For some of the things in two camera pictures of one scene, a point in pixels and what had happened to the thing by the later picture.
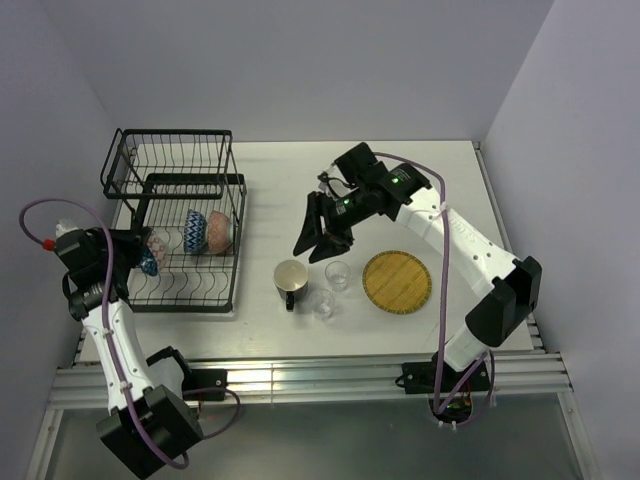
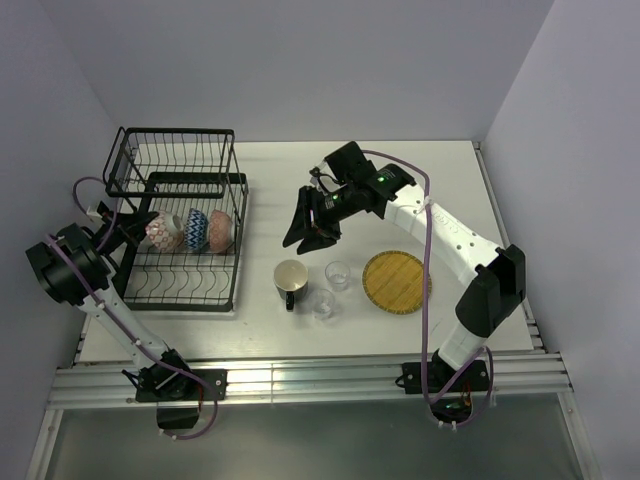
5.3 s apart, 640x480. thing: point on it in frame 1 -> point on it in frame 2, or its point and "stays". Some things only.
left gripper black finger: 130,241 -> 135,222
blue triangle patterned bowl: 148,264 -> 165,231
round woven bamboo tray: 397,281 stays
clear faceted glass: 337,274 stays
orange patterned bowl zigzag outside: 195,234 stays
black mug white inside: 291,282 stays
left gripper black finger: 132,260 -> 136,237
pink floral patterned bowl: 219,232 stays
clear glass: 322,303 stays
